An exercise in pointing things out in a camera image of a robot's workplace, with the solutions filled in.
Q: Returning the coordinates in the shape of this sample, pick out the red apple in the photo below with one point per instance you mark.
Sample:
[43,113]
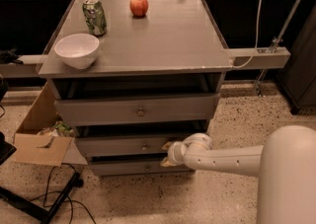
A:
[138,8]

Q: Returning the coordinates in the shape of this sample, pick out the black metal stand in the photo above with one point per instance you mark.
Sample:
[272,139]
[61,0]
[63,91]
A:
[36,207]

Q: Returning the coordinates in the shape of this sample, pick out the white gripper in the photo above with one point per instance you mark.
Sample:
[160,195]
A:
[175,153]

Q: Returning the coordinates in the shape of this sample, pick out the white ceramic bowl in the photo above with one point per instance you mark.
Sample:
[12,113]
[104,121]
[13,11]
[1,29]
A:
[78,51]

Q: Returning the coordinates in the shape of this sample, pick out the grey wooden drawer cabinet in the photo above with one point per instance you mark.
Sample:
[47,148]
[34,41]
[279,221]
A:
[174,50]

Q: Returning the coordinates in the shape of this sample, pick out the green soda can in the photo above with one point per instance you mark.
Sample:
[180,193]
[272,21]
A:
[95,17]

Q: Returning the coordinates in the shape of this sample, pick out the grey bottom drawer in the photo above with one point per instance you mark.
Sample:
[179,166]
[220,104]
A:
[133,167]

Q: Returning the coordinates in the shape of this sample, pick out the open cardboard box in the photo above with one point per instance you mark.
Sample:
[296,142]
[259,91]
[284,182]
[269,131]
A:
[37,144]

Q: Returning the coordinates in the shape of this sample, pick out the dark grey side cabinet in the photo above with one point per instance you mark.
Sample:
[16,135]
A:
[298,78]

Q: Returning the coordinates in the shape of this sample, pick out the grey drawer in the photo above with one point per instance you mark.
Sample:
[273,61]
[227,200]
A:
[133,167]
[126,145]
[137,109]

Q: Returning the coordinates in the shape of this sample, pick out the grey top drawer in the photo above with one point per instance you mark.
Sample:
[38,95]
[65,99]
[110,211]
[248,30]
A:
[137,109]

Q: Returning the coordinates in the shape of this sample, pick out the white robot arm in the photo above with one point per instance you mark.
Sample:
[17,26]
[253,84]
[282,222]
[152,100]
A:
[285,166]

